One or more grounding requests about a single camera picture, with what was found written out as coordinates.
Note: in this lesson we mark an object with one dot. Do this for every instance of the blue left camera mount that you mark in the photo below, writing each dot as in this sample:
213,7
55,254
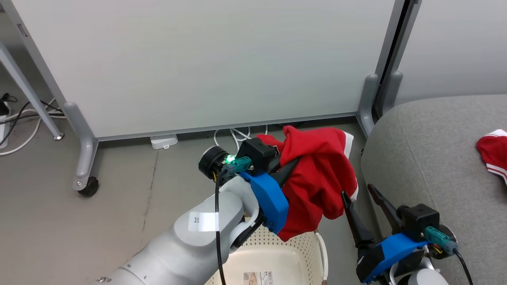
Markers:
271,202

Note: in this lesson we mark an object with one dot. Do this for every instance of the narrow white partition panel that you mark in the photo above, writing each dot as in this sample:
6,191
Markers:
455,47

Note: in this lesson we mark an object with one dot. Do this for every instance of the grey metal table leg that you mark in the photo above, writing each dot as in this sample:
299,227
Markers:
27,91

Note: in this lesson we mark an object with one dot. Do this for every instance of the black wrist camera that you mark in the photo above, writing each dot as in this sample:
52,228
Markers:
418,219
257,152

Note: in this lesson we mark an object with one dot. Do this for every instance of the grey fabric sofa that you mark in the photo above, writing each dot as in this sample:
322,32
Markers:
435,158

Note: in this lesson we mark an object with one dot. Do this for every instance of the red jersey with black number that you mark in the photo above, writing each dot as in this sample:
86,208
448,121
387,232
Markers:
317,178

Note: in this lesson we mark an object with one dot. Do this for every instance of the black caster wheel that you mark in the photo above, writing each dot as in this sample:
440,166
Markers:
90,187

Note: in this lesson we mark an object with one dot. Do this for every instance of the grey partition foot with caster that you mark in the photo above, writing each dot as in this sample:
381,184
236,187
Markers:
85,158

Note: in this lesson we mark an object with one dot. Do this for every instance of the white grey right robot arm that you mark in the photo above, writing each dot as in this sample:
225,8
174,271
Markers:
425,277

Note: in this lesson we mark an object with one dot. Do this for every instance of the blue right camera mount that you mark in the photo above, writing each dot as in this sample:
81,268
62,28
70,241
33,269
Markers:
396,247

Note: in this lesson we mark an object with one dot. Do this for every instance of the beige perforated laundry basket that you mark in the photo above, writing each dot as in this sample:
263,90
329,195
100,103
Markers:
277,257

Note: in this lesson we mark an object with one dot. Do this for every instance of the wide white partition panel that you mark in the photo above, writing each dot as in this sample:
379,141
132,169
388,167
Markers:
198,59

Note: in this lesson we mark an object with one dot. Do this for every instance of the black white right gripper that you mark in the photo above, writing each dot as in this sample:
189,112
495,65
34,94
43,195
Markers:
364,261

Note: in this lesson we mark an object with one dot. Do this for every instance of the white power adapter box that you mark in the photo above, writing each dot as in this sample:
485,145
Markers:
164,141

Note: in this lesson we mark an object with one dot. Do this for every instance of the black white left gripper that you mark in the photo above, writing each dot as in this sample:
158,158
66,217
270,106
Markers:
249,231

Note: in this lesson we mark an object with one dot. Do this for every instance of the red shorts with white stripes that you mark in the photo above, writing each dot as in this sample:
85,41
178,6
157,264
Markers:
493,152

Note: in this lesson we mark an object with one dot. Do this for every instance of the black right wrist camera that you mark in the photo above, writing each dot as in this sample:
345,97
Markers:
418,219

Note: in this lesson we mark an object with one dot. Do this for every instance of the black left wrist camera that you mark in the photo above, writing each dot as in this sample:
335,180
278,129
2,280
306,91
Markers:
257,152

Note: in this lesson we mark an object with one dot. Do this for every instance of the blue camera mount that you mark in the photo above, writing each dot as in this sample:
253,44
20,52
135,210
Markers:
396,247
271,202

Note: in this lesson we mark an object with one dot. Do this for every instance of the paper label with barcode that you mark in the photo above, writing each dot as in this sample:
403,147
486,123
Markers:
257,278

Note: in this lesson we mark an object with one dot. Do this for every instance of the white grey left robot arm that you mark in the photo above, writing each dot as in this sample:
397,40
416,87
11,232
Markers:
178,253

